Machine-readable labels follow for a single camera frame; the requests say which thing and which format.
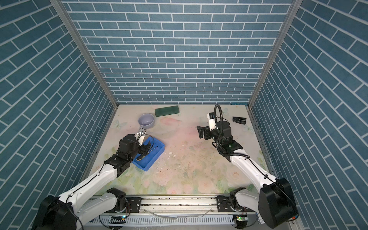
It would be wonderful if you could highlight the black yellow screwdriver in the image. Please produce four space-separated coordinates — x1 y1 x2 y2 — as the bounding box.
136 146 157 161

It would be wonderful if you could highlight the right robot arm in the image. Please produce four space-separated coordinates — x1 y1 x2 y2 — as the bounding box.
196 119 299 229

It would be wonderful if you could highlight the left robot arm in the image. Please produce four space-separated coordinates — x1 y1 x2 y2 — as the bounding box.
32 134 154 230

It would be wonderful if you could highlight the blue plastic bin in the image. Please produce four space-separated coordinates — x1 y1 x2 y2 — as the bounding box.
133 137 165 172

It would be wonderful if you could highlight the black stapler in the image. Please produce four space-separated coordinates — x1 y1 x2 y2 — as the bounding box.
232 117 247 125

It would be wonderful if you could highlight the lavender mug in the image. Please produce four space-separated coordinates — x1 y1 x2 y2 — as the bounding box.
138 113 155 129

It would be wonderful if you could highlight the green rectangular block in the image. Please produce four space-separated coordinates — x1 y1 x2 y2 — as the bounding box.
155 105 180 117

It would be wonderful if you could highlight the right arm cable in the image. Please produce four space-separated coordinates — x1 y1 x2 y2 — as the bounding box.
213 104 300 219

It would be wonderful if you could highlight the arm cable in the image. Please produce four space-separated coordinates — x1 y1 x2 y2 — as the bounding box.
213 104 300 219
64 133 156 230

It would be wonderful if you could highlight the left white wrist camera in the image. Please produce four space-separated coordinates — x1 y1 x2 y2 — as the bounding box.
134 127 146 146

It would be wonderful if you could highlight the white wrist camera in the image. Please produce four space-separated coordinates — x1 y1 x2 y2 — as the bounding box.
207 112 216 131
134 127 146 146

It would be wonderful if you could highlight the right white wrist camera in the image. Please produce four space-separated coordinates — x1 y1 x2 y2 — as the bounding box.
207 112 216 131

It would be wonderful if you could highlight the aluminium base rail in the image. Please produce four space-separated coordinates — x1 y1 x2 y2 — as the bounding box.
86 194 288 230

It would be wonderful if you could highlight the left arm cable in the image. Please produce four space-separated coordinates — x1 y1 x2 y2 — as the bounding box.
64 133 156 230

